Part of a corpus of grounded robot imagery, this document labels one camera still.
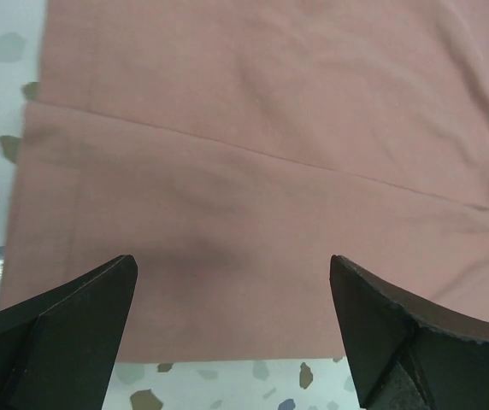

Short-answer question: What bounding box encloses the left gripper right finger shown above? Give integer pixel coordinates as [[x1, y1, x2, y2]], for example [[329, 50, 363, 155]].
[[330, 255, 489, 410]]

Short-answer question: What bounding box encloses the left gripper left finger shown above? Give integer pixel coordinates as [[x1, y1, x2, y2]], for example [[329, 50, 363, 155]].
[[0, 255, 138, 410]]

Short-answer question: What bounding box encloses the pink t shirt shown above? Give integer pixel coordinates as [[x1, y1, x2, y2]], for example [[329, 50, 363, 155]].
[[0, 1, 489, 363]]

